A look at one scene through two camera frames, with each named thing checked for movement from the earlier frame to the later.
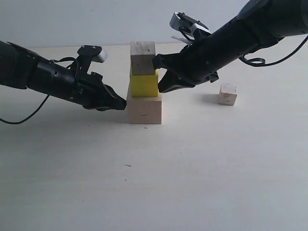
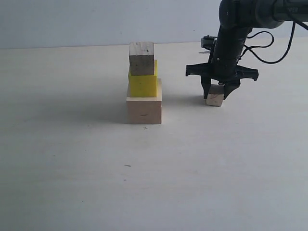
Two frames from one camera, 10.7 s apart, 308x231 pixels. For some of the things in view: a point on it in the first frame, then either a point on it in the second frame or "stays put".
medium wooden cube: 141,54 stays put
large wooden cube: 144,110 stays put
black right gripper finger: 168,83 → 206,83
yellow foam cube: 144,85 stays put
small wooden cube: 228,94 → 215,95
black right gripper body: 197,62 → 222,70
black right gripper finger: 161,61 → 229,87
